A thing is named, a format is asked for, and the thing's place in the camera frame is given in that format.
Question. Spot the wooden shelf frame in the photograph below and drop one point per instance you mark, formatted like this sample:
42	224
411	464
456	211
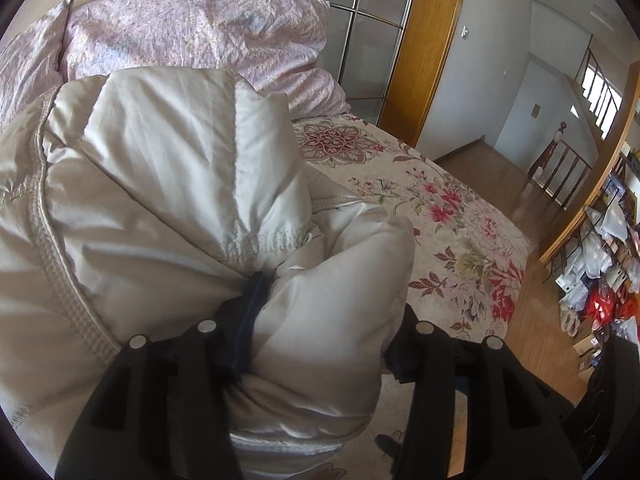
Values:
585	195

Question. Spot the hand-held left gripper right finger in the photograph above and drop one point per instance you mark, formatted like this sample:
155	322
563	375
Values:
402	357

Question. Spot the wooden stair railing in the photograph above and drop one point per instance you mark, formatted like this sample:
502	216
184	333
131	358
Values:
565	160

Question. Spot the cluttered shelf of items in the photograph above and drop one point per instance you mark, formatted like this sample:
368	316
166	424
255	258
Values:
605	260

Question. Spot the square wall plate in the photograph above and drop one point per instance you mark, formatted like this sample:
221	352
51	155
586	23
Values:
536	110

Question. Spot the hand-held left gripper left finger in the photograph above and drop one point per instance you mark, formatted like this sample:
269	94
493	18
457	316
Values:
250	310

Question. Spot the floral bed cover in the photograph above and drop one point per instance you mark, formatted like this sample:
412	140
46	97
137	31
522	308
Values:
450	240

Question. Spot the window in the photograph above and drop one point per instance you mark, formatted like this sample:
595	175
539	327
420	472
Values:
602	92

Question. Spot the frosted glass door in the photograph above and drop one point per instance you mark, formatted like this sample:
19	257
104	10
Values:
370	30

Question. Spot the pink floral pillow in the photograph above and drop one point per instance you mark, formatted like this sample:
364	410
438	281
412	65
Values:
30	60
200	30

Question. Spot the white puffer jacket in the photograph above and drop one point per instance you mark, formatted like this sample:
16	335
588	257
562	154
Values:
150	185

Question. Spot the glass panel wooden door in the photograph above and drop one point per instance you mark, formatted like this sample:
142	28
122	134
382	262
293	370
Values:
430	50

